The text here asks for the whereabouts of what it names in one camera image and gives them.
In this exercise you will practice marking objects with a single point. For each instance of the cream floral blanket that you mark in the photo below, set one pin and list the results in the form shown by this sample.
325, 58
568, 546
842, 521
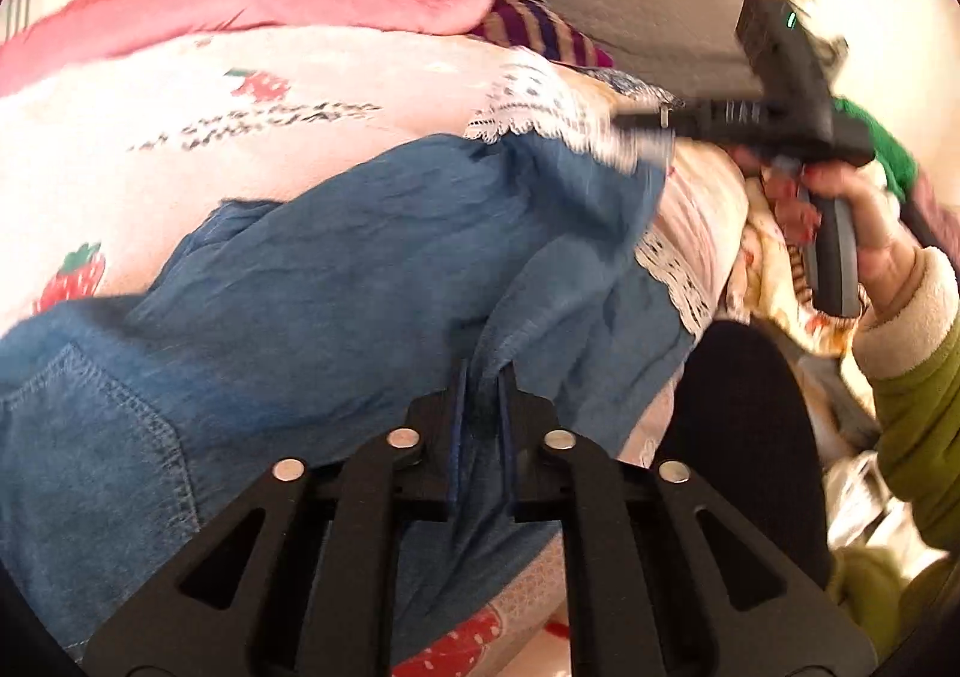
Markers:
765, 257

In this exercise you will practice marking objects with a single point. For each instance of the pink strawberry print bedsheet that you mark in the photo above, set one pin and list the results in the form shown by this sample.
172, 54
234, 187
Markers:
150, 122

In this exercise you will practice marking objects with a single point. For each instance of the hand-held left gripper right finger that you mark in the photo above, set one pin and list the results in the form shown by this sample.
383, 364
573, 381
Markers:
508, 437

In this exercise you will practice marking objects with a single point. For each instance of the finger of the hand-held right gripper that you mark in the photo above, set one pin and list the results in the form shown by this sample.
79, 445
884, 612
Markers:
641, 116
637, 148

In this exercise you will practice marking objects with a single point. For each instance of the blue denim pants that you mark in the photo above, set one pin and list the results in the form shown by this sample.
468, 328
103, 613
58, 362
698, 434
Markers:
337, 257

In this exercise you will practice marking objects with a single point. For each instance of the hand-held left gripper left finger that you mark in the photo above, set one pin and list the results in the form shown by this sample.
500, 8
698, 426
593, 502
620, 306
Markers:
456, 437

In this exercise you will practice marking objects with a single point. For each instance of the person's right hand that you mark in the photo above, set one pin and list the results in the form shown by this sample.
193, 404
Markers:
881, 249

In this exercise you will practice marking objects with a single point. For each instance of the person's green jacket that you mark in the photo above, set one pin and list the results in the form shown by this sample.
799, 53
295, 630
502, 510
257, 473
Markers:
885, 594

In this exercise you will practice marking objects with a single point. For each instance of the green cloth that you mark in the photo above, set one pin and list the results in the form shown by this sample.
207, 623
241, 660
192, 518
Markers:
889, 148

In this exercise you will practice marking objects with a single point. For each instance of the blue floral cloth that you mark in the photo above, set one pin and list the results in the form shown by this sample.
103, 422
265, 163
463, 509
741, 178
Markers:
634, 86

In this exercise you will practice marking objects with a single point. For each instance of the purple striped cloth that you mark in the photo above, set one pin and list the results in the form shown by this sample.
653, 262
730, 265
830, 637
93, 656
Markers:
532, 28

